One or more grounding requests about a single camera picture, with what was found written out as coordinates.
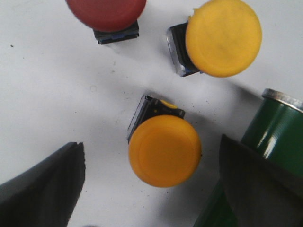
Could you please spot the green conveyor belt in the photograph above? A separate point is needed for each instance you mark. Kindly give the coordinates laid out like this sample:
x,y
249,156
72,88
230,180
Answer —
x,y
275,133

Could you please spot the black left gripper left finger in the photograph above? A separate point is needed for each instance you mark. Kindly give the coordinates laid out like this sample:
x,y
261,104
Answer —
x,y
46,194

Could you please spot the yellow mushroom push button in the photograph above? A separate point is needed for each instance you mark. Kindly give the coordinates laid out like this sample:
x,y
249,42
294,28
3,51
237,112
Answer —
x,y
221,39
164,149

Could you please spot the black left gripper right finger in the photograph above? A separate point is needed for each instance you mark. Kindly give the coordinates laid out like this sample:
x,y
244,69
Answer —
x,y
259,192

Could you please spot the red mushroom push button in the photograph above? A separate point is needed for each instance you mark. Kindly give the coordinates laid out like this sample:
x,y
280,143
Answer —
x,y
111,20

